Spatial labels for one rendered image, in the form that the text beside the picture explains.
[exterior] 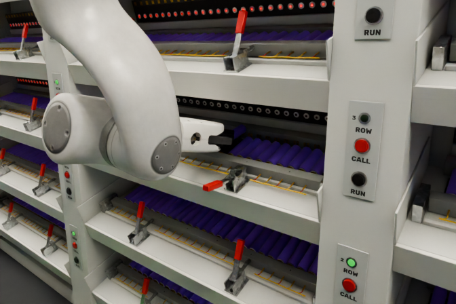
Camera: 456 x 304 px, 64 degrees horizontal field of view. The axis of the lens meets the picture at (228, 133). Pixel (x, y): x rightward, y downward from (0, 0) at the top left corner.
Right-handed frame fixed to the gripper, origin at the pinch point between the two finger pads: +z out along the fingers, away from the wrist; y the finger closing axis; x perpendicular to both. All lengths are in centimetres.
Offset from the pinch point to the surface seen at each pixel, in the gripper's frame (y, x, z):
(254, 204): -12.4, 8.9, -5.4
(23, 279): 80, 61, 8
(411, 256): -34.6, 9.4, -5.3
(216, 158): -1.2, 3.8, -1.8
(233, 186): -8.2, 7.0, -5.6
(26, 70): 59, -8, -8
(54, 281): 66, 57, 11
